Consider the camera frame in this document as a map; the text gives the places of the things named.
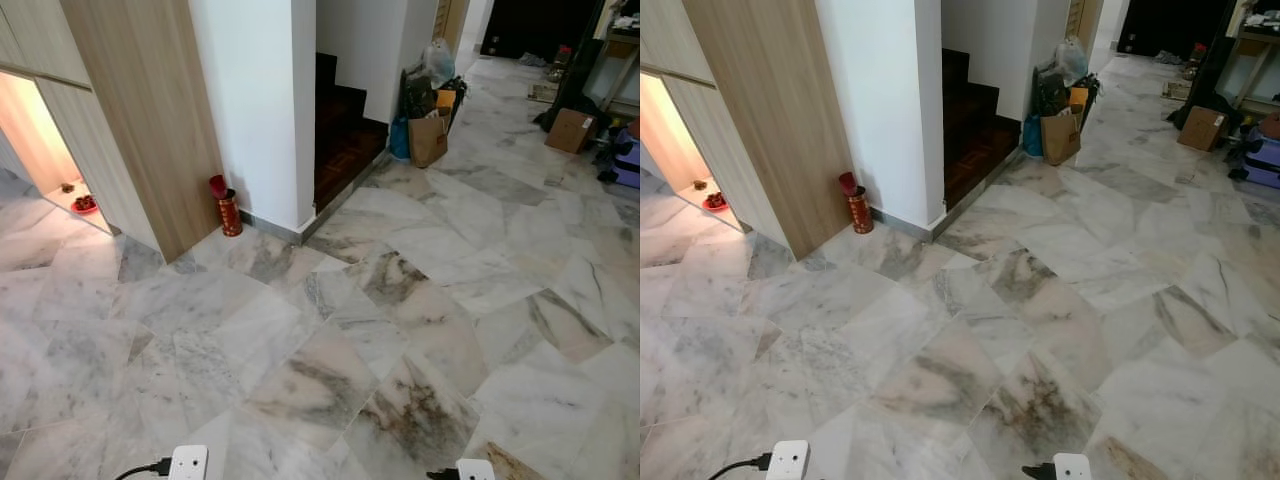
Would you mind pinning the blue bag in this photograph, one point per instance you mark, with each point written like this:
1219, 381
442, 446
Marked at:
399, 138
1031, 135

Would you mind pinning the purple plastic stool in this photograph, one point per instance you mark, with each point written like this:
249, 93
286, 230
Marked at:
1263, 155
627, 160

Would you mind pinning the light wood cabinet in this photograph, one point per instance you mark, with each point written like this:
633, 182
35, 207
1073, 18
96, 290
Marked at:
130, 120
760, 120

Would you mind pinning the brown paper bag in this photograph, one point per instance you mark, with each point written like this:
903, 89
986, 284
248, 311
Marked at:
428, 140
1060, 138

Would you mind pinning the clear plastic bag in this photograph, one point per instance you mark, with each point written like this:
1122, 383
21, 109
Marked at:
1071, 58
438, 60

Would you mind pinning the small red bowl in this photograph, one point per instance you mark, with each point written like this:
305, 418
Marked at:
715, 202
85, 204

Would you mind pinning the red tin can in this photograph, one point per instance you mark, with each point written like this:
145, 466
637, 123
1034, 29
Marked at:
230, 212
859, 208

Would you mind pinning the dark wooden staircase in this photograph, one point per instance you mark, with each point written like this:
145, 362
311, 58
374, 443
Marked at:
345, 140
970, 135

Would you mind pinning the black bag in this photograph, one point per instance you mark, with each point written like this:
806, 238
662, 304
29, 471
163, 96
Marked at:
418, 95
1050, 92

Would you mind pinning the plain cardboard box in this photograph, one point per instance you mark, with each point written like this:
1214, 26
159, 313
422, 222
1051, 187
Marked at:
1202, 128
570, 130

